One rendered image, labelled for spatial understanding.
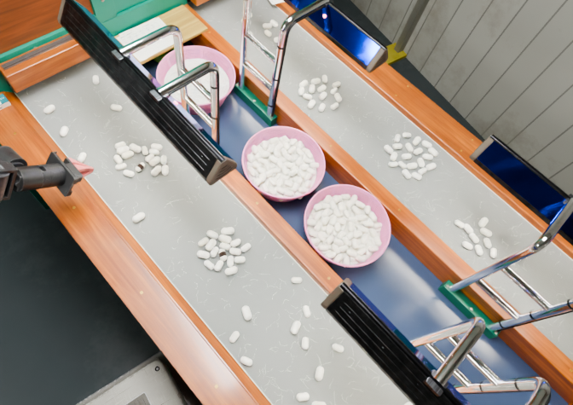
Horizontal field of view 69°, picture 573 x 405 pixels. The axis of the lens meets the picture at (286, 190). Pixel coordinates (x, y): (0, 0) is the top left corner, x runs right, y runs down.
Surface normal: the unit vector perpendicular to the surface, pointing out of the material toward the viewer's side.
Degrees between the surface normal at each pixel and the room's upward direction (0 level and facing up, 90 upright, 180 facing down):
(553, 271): 0
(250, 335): 0
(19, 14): 90
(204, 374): 0
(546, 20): 90
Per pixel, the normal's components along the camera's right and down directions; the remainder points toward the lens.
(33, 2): 0.68, 0.69
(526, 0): -0.82, 0.45
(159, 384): 0.14, -0.45
